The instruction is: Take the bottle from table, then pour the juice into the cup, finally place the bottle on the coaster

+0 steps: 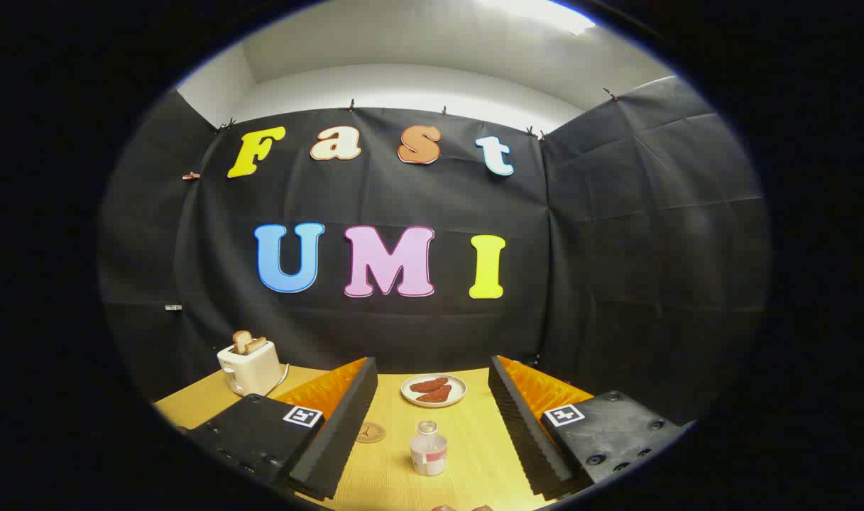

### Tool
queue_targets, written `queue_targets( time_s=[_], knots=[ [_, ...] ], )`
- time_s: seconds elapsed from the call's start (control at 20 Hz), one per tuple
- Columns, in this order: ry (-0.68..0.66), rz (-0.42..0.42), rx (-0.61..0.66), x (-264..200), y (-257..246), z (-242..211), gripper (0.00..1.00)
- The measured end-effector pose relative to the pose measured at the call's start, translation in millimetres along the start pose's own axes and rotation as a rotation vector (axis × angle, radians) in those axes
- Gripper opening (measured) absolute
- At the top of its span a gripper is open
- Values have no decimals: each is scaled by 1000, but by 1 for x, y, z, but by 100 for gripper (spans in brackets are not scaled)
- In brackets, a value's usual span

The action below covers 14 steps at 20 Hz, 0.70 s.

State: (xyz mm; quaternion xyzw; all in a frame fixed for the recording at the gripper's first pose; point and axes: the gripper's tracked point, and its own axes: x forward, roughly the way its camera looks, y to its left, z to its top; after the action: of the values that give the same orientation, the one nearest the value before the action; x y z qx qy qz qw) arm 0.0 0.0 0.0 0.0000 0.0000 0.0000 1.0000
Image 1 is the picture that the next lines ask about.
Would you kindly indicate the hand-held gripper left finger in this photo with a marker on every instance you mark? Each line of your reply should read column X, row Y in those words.
column 343, row 426

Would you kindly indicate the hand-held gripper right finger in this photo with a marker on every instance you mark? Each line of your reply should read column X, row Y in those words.
column 527, row 433

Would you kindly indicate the round wooden coaster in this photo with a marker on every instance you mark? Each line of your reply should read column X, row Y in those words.
column 371, row 433

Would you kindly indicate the clear juice bottle red label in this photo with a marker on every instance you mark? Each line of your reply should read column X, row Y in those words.
column 429, row 454

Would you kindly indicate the wooden table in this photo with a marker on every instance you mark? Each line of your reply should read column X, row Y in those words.
column 474, row 440

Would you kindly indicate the white round plate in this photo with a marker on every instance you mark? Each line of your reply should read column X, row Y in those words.
column 460, row 387

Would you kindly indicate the red-brown meat slice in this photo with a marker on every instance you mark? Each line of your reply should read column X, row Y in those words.
column 429, row 385
column 435, row 395

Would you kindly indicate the white toaster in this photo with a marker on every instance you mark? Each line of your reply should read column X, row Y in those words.
column 254, row 370

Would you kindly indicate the toast slice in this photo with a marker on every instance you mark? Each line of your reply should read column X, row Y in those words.
column 241, row 342
column 257, row 345

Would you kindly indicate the black backdrop cloth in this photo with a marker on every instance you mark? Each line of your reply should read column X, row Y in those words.
column 616, row 248

